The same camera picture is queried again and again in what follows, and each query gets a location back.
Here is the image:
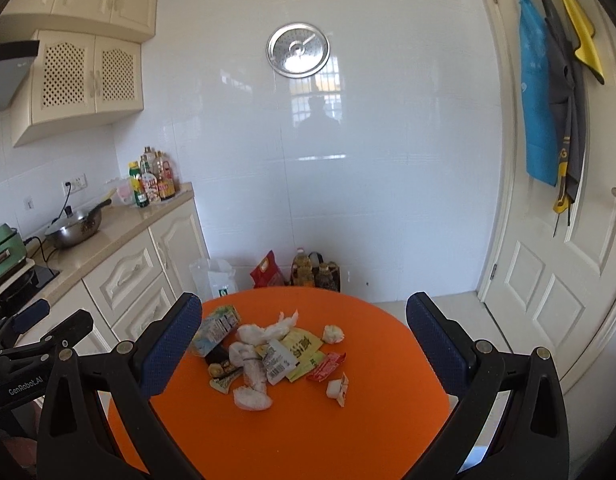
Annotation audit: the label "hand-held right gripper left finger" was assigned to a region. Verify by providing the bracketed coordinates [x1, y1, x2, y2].
[36, 291, 203, 480]

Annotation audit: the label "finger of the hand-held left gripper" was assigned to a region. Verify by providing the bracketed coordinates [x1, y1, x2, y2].
[0, 299, 51, 347]
[0, 309, 94, 361]

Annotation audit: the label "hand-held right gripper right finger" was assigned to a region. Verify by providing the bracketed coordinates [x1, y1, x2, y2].
[405, 291, 571, 480]

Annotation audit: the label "white green drink carton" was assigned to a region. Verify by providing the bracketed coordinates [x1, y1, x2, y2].
[190, 305, 241, 358]

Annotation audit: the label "dark gold snack wrapper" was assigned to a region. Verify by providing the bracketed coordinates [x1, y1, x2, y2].
[207, 357, 243, 380]

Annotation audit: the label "small white red wrapper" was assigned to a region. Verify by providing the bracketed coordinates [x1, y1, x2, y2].
[326, 372, 349, 407]

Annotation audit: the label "white barcode label wrapper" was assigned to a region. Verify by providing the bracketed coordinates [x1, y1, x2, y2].
[262, 339, 296, 386]

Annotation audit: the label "red sauce packet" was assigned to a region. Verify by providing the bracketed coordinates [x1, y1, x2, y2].
[306, 351, 347, 382]

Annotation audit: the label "long white tissue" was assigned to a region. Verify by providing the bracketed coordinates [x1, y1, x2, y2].
[264, 310, 301, 339]

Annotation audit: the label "yellow snack packet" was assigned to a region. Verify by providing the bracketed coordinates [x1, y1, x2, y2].
[280, 329, 323, 361]

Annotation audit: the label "green yellow packet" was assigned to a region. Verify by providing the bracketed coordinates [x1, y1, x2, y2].
[286, 351, 326, 383]

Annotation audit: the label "black cooktop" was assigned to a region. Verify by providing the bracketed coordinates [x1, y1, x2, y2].
[0, 265, 61, 311]

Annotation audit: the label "green kitchen appliance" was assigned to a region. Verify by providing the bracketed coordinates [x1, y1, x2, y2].
[0, 222, 26, 293]

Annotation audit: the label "white plastic bag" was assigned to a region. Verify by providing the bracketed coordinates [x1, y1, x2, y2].
[189, 257, 237, 303]

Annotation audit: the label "cream base cabinets with counter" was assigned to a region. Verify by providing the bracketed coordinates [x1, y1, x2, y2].
[0, 182, 211, 361]

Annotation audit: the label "white panel door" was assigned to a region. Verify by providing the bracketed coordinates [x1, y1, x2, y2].
[475, 0, 616, 396]

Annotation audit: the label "red bag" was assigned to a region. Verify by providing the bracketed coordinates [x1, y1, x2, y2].
[250, 250, 291, 289]

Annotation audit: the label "yellow cooking oil bottle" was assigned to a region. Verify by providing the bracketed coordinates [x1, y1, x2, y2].
[292, 247, 313, 287]

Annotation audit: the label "green yellow bottle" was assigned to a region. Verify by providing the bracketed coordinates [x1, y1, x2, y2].
[129, 161, 148, 209]

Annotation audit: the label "cream lattice door cabinet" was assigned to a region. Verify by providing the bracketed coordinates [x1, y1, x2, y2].
[12, 30, 144, 148]

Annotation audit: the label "grey range hood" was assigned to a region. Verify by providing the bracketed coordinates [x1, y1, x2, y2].
[0, 40, 41, 116]

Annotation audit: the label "blue apron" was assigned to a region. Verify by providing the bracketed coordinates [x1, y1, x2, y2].
[517, 0, 560, 187]

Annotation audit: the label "grey apron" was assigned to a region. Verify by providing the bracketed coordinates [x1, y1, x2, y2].
[530, 0, 589, 238]

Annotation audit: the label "round steel lid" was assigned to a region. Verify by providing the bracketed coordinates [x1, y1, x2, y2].
[266, 22, 331, 79]

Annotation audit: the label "yellow cloth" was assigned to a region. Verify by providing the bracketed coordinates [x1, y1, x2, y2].
[553, 0, 605, 85]

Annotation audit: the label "steel wok with black handle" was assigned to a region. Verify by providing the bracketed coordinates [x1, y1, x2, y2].
[44, 199, 112, 250]

